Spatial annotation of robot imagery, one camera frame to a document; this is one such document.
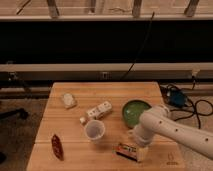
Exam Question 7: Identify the orange black eraser box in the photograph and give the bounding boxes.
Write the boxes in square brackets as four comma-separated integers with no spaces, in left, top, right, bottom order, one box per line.
[115,143,138,161]

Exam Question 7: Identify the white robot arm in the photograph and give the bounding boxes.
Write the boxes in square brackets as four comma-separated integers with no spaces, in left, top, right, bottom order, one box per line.
[133,105,213,160]

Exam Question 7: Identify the green ceramic bowl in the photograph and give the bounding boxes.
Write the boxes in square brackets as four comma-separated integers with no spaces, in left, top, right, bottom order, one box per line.
[122,100,151,128]

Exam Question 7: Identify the white ceramic cup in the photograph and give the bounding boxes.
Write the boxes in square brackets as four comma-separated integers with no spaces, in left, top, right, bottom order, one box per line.
[84,120,106,144]

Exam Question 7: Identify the white power strip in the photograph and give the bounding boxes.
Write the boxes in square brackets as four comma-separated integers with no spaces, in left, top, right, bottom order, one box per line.
[86,101,112,119]

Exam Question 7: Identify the blue device on floor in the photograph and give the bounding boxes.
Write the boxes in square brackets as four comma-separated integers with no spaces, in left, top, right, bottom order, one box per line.
[167,91,186,107]

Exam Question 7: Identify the small white cube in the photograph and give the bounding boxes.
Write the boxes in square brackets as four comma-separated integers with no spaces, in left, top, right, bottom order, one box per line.
[79,117,87,125]

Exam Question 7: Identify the dark red snack packet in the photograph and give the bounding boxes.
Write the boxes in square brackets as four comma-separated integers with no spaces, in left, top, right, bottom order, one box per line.
[51,134,64,161]

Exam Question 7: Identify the clear wrapped white packet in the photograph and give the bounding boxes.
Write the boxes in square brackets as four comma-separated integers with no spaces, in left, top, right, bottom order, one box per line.
[62,93,77,109]

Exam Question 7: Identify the black chair base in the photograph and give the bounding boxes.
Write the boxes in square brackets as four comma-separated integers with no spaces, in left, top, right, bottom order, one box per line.
[0,108,29,119]

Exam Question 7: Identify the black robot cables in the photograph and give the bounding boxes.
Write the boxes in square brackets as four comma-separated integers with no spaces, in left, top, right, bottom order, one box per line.
[159,75,213,130]

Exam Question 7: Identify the black hanging cable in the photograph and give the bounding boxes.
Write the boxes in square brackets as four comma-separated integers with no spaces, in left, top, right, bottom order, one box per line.
[119,11,156,81]

